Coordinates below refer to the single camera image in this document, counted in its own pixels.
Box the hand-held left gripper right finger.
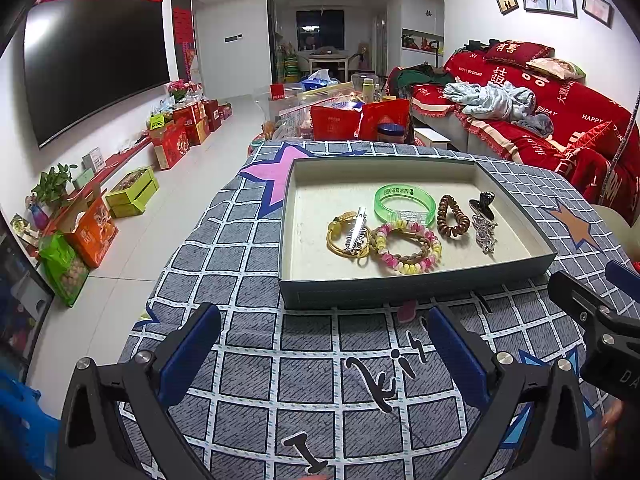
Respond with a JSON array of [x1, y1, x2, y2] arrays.
[[426, 304, 593, 480]]

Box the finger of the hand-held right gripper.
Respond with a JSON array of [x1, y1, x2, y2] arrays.
[[547, 270, 640, 334], [605, 259, 640, 292]]

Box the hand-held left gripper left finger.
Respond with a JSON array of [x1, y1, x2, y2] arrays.
[[57, 301, 223, 480]]

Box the silver rhinestone hair clip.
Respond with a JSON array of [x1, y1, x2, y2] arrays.
[[470, 212, 498, 256]]

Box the beige braided hair tie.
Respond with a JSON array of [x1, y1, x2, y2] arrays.
[[385, 221, 437, 265]]

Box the pink yellow spiral hair tie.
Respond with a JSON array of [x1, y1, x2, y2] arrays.
[[370, 220, 443, 276]]

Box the black hair claw clip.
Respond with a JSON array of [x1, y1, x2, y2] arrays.
[[468, 191, 497, 223]]

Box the brown spiral hair tie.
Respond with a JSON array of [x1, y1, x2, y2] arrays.
[[436, 194, 472, 239]]

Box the silver alligator hair clip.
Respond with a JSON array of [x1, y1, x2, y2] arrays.
[[342, 206, 369, 253]]

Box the green translucent bangle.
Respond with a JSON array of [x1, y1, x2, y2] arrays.
[[374, 183, 435, 226]]

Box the grey shallow tray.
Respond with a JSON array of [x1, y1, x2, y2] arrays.
[[277, 156, 558, 311]]

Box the grey grid star tablecloth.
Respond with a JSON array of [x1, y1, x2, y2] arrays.
[[117, 139, 640, 480]]

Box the green snack bag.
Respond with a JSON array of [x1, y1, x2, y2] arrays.
[[39, 232, 91, 307]]

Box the orange printed box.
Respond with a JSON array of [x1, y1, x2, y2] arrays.
[[64, 197, 120, 268]]

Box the green yellow gift boxes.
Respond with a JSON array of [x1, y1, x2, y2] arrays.
[[105, 166, 160, 218]]

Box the grey crumpled cloth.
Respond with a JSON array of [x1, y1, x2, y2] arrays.
[[515, 112, 555, 136]]

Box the red covered sofa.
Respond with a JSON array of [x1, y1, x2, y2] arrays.
[[410, 40, 640, 206]]

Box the large red gift box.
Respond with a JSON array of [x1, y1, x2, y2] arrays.
[[150, 119, 191, 170]]

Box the white low stool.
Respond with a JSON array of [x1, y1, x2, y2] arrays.
[[414, 127, 453, 151]]

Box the light blue clothes pile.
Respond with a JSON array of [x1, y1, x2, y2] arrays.
[[442, 81, 537, 121]]

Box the floral sofa pillow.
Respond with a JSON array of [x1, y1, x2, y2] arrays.
[[526, 56, 586, 81]]

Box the green potted plant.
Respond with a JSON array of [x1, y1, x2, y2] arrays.
[[31, 162, 78, 208]]

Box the blue lid jar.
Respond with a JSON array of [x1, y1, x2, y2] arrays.
[[376, 123, 406, 144]]

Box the red sofa pillow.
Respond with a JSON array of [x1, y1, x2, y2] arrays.
[[482, 39, 555, 67]]

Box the red gift bag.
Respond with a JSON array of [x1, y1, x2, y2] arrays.
[[360, 99, 413, 143], [310, 104, 363, 142]]

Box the framed certificate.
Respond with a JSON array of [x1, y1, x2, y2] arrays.
[[582, 0, 613, 28]]

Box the pink flower bouquet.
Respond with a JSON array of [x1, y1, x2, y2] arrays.
[[167, 79, 193, 103]]

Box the dark green cloth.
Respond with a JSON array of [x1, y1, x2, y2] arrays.
[[387, 64, 453, 101]]

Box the clear plastic container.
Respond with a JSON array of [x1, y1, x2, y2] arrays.
[[350, 72, 383, 103]]

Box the blue tissue box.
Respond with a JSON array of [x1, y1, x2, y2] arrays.
[[300, 71, 337, 92]]

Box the white side table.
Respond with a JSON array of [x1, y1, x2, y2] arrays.
[[306, 54, 351, 81]]

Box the black wall television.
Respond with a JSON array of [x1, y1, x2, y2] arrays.
[[24, 0, 171, 148]]

